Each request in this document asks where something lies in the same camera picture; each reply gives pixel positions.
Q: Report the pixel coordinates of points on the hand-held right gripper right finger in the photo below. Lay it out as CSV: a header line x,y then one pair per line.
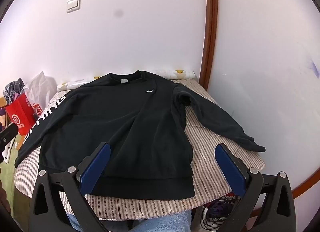
x,y
228,167

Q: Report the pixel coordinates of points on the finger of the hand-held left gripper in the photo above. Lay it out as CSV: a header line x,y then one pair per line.
x,y
8,133

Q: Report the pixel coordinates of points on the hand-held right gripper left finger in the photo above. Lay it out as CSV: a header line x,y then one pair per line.
x,y
96,164

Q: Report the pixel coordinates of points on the black long-sleeve sweatshirt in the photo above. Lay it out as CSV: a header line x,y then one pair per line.
x,y
112,122

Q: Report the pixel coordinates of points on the red paper bag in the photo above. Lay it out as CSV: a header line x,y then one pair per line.
x,y
20,114

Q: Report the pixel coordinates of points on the striped quilted mattress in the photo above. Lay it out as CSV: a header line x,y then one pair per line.
x,y
207,134

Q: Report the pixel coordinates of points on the plaid cloth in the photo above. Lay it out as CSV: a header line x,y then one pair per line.
x,y
13,89

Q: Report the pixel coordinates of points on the white plastic bag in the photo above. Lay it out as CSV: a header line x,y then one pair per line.
x,y
41,87

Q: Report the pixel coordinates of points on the brown wooden baseboard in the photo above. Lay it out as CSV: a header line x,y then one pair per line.
x,y
306,187

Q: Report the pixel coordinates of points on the person's blue jeans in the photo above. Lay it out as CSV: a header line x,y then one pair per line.
x,y
160,223

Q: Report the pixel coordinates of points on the white printed rolled mat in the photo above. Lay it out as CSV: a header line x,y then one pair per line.
x,y
185,74

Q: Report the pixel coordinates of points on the white wall switch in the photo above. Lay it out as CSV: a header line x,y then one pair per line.
x,y
73,4

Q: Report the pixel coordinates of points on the brown wooden door frame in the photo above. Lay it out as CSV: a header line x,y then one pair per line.
x,y
210,22

